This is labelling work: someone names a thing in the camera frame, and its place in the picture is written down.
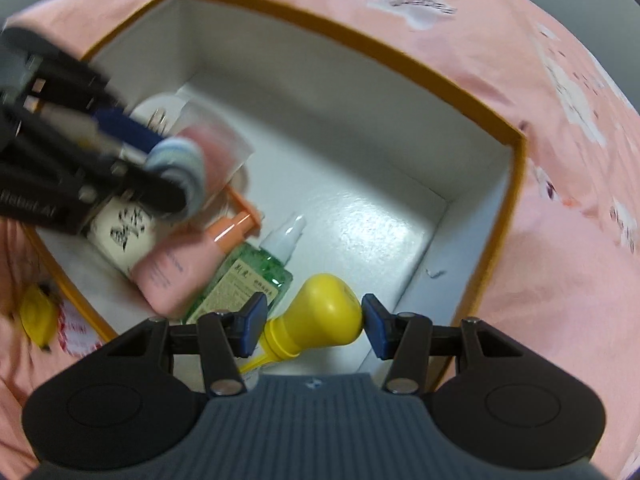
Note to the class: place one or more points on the green spray bottle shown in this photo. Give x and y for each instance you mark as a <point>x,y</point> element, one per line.
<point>245,280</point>

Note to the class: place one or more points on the pink cloud print blanket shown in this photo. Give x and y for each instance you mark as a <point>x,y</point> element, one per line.
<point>555,310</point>

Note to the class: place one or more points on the white box black characters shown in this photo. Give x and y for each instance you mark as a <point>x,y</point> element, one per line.
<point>125,235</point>

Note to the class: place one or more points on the red and white packet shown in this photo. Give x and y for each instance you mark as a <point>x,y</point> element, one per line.
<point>77,335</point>

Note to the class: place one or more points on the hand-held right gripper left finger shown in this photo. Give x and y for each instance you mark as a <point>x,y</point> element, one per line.
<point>254,317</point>

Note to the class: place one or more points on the pink pump bottle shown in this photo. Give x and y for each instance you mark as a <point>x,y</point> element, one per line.
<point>175,270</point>

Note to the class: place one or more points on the orange rimmed white box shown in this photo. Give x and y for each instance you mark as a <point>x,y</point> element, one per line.
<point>350,160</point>

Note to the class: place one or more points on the clear bag of tape rolls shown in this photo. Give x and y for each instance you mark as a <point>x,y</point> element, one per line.
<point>220,157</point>

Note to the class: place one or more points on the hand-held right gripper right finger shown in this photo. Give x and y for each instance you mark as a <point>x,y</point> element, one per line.
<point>374,325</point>

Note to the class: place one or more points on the yellow plastic bottle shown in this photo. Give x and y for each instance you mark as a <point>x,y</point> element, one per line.
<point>325,310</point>

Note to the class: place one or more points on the yellow round object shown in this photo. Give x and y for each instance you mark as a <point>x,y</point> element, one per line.
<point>36,315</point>

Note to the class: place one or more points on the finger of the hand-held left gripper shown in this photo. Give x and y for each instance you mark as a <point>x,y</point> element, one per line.
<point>150,190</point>
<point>127,127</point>

